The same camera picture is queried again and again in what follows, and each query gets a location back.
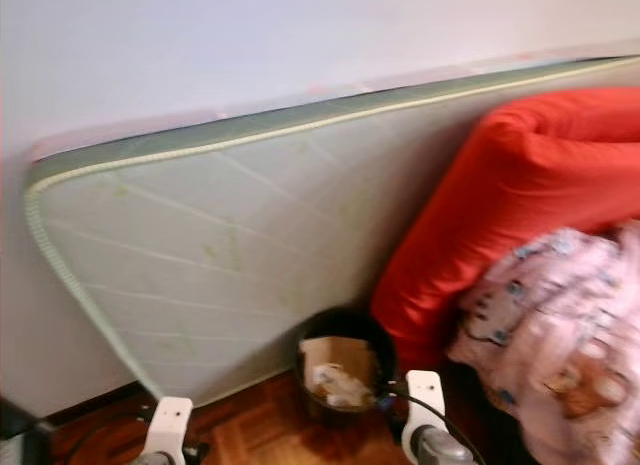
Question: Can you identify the pink cartoon print blanket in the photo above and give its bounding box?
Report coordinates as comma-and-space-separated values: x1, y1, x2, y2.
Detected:
448, 220, 640, 465

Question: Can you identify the dark cabinet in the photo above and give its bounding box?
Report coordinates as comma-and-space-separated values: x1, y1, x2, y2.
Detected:
0, 395, 53, 465

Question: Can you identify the green white quilted mattress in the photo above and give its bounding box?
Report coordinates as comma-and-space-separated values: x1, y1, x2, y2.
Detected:
23, 55, 640, 406

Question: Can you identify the brown cardboard box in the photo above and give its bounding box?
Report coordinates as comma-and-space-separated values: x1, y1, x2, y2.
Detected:
300, 335, 379, 406

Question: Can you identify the black waste bin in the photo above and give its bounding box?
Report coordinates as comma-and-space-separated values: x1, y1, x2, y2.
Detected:
295, 307, 401, 426

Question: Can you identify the crumpled white paper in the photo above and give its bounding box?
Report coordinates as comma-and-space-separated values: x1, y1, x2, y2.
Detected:
312, 363, 376, 408

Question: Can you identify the large red sofa cushion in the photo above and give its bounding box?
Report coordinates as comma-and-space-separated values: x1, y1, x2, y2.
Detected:
370, 85, 640, 371

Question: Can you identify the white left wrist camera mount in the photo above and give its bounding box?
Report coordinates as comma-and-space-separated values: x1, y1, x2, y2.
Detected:
143, 397, 194, 465

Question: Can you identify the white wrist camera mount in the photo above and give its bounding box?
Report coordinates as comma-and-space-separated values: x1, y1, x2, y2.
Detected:
402, 370, 451, 464
143, 397, 194, 465

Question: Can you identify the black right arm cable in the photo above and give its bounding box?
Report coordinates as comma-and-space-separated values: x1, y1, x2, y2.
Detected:
380, 380, 501, 465

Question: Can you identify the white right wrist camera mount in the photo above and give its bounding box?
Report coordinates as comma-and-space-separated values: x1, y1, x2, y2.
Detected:
402, 370, 451, 464

